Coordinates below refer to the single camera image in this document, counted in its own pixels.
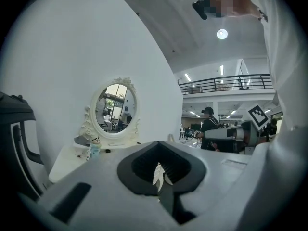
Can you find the ceiling strip lights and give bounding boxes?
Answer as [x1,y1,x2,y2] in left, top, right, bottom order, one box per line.
[184,65,272,118]

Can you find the person's white t-shirt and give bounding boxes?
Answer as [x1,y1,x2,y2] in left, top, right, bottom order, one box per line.
[235,0,308,231]

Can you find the round ceiling light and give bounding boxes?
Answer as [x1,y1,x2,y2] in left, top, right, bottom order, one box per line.
[216,29,229,40]

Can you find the grey pouch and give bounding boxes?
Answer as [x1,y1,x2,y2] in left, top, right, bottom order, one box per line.
[73,134,93,147]

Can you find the cartoon figure bottle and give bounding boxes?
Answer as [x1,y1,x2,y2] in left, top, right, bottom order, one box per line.
[86,135,102,161]

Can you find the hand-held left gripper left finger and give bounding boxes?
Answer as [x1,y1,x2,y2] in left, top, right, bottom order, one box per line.
[36,140,179,231]

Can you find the black neck cord with pendant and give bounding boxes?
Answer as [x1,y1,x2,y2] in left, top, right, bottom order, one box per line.
[257,7,269,23]

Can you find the white oval framed mirror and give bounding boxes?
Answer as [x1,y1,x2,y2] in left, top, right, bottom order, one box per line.
[83,77,141,147]

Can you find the person's face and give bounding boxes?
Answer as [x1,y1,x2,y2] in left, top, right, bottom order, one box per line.
[201,0,259,19]

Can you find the black head-worn camera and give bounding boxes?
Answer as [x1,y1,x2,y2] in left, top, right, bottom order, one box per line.
[192,0,208,21]

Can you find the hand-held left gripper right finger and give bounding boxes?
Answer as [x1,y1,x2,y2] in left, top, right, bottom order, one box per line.
[157,140,253,231]

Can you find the white ornate furniture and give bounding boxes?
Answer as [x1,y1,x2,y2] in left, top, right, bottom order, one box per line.
[48,140,145,184]

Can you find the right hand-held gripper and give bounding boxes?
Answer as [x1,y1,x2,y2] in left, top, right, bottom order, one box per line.
[204,103,270,151]

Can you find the black balcony railing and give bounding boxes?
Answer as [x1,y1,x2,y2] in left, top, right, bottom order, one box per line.
[179,74,274,95]

